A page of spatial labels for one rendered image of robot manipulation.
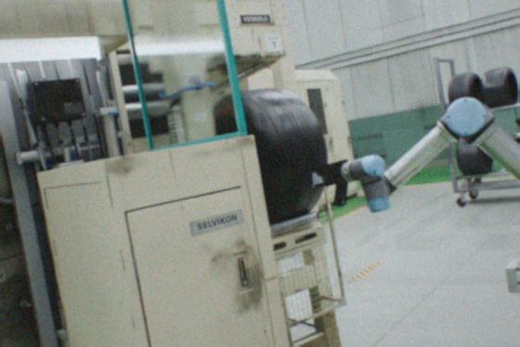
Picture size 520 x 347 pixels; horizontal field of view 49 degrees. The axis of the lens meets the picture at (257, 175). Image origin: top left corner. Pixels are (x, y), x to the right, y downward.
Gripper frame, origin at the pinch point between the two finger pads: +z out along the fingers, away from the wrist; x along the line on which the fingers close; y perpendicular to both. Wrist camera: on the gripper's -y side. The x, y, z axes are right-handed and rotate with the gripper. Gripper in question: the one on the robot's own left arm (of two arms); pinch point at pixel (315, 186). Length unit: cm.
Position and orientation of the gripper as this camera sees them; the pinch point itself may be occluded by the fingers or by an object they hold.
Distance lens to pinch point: 223.4
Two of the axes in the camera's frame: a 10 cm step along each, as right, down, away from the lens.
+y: -2.4, -9.7, 0.5
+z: -5.4, 1.7, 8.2
